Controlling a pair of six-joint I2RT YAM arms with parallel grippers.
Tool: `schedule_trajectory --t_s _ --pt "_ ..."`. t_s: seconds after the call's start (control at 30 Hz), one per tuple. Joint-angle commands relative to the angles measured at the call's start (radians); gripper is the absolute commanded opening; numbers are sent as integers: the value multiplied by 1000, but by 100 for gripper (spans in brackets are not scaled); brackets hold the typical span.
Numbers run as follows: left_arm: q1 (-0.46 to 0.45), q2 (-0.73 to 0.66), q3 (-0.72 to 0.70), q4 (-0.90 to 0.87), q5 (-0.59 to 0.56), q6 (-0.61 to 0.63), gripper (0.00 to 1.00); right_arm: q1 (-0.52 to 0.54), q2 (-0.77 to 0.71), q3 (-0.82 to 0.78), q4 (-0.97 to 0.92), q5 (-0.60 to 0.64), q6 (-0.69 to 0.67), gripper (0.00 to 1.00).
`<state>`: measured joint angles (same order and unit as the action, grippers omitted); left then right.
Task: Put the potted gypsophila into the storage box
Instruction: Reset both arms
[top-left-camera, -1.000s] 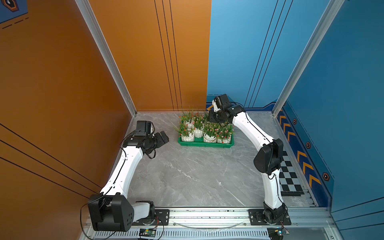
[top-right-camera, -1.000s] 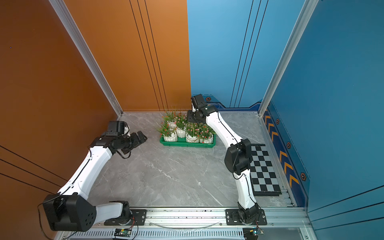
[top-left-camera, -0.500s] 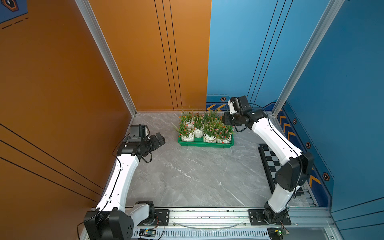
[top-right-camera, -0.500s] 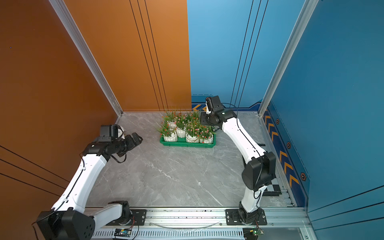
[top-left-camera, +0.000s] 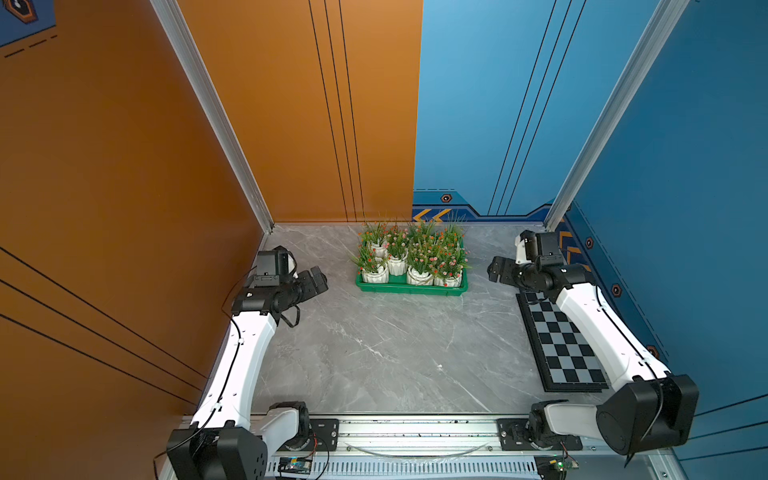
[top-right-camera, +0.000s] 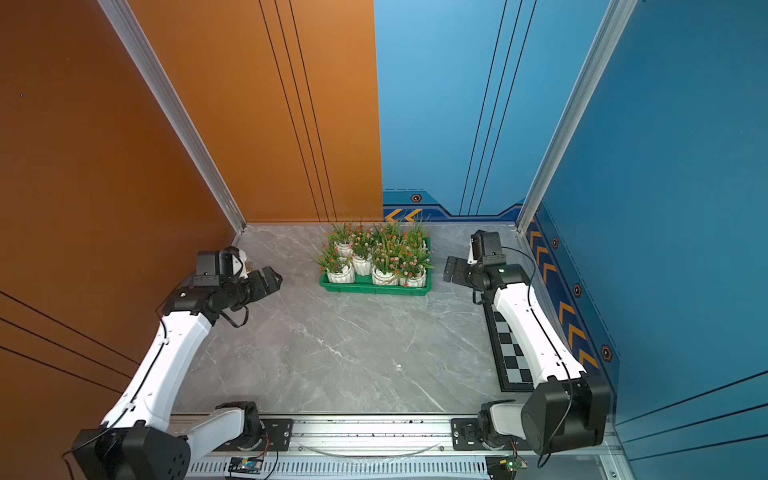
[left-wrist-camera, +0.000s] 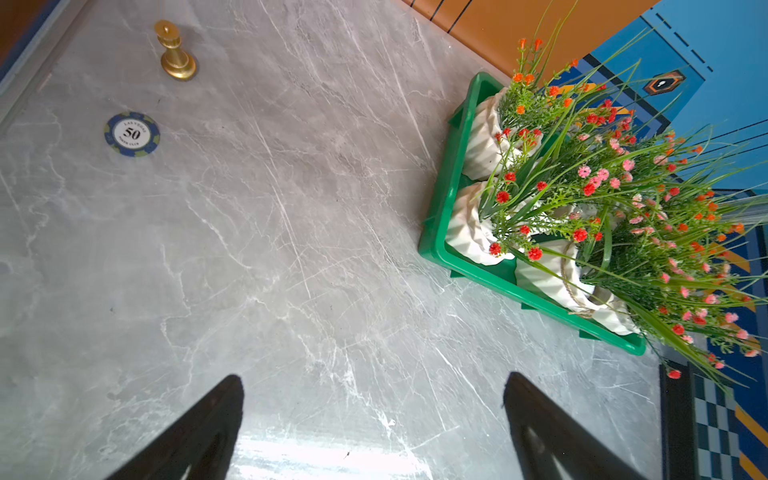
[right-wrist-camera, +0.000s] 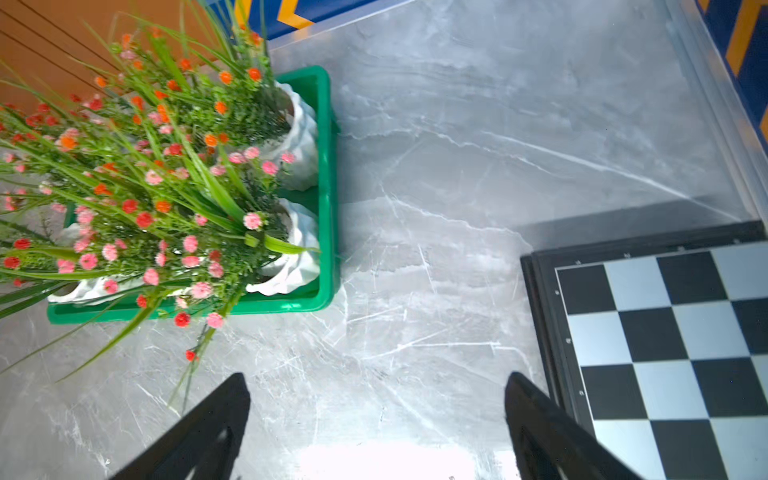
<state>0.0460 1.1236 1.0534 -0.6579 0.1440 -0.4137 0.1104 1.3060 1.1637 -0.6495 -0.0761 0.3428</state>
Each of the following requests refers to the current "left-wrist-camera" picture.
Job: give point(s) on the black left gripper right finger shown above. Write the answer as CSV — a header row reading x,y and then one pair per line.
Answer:
x,y
550,444

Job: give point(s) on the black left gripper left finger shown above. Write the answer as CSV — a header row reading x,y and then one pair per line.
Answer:
x,y
199,445

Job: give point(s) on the pink flower pot large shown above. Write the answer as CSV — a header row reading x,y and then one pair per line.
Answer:
x,y
687,212

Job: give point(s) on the red flower pot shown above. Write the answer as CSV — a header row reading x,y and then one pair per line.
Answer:
x,y
509,127
525,188

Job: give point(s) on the green plastic storage tray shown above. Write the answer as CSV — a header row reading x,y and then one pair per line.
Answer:
x,y
453,238

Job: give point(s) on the black white chessboard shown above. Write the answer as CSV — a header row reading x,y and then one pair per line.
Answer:
x,y
700,430

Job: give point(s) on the blue poker chip 50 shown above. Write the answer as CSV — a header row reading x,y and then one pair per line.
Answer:
x,y
132,134

